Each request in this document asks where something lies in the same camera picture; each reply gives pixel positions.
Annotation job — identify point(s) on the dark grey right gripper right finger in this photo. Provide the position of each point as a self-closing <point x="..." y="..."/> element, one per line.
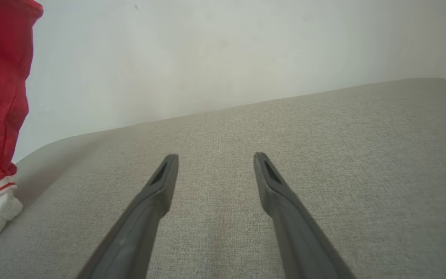
<point x="300" y="236"/>

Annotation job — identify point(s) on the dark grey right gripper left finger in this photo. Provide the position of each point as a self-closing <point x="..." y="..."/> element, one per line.
<point x="138" y="228"/>

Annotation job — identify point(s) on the grey fabric sofa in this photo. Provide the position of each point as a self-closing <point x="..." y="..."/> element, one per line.
<point x="362" y="162"/>

